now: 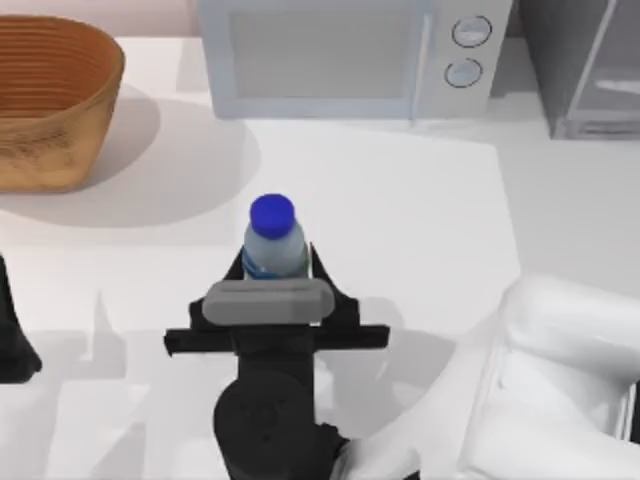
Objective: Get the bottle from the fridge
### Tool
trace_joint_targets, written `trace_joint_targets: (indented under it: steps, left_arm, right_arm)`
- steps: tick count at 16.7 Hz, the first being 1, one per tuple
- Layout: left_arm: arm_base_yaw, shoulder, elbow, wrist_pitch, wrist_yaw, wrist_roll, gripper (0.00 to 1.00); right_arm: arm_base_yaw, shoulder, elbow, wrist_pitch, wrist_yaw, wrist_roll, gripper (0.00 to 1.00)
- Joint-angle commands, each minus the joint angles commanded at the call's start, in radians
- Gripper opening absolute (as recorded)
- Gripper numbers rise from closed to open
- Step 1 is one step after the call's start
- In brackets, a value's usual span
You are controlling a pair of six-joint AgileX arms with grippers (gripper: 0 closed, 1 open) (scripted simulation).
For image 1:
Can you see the clear bottle with blue cap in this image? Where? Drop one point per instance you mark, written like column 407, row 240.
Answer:
column 274, row 245

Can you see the pale grey rounded box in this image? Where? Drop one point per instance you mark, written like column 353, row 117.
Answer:
column 267, row 301

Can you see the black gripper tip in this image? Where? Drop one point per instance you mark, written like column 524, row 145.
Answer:
column 12, row 340

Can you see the brown woven basket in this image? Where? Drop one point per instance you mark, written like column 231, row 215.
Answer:
column 60, row 120

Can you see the pale microwave oven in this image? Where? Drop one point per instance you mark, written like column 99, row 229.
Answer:
column 320, row 55

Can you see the round microwave knob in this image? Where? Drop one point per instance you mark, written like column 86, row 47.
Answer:
column 463, row 73
column 472, row 31

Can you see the grey cabinet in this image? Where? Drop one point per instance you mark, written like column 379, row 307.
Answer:
column 565, row 70

